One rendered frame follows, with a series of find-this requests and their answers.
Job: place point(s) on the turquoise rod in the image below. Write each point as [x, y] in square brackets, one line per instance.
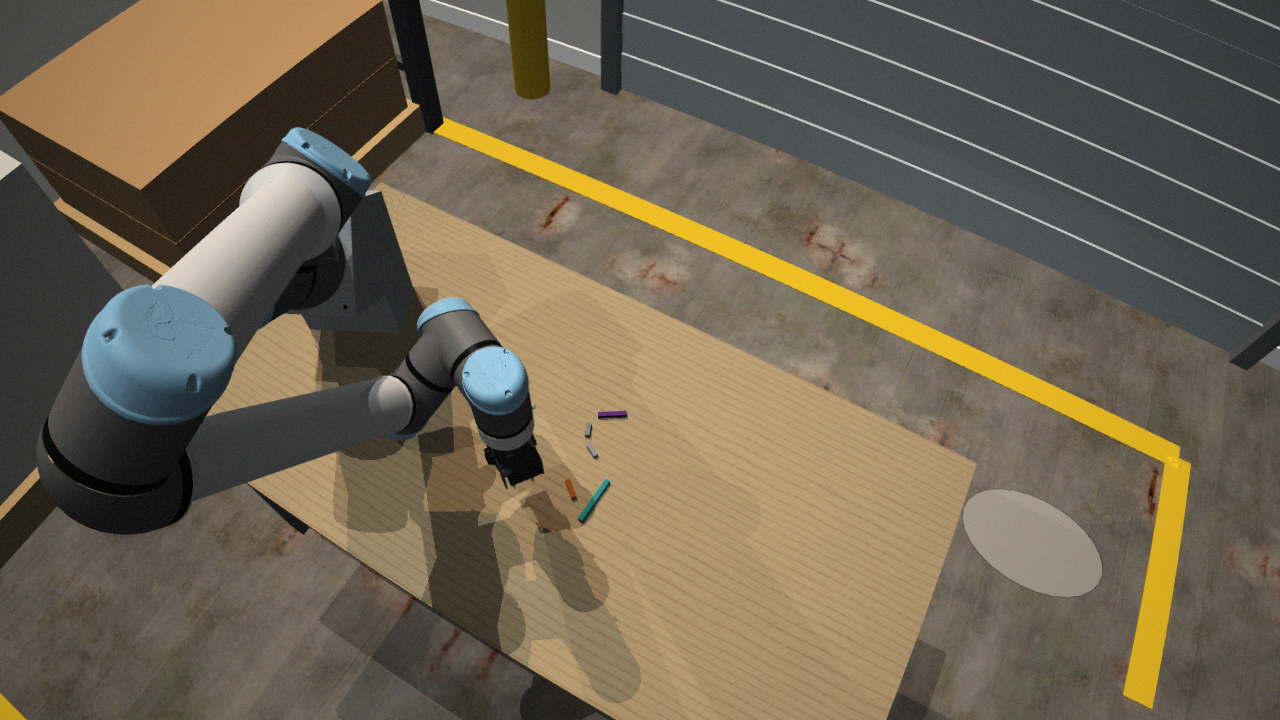
[594, 499]

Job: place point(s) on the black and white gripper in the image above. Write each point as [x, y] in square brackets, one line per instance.
[517, 472]

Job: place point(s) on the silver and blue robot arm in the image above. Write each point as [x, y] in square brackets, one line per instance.
[154, 361]

